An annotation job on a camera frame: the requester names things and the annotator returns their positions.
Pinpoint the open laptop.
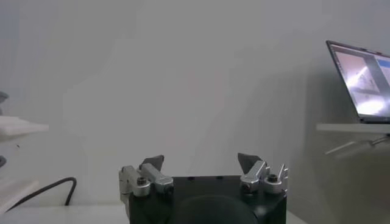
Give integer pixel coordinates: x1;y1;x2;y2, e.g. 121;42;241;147
325;39;390;124

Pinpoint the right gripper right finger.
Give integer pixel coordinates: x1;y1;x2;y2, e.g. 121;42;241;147
237;152;289;195

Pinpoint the white side table with laptop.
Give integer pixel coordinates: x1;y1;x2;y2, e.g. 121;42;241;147
316;122;390;156

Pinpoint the black cooker power cord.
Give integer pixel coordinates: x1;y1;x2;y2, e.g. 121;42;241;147
5;177;77;212

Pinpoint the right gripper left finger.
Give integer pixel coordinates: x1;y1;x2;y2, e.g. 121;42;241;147
118;154;174;197

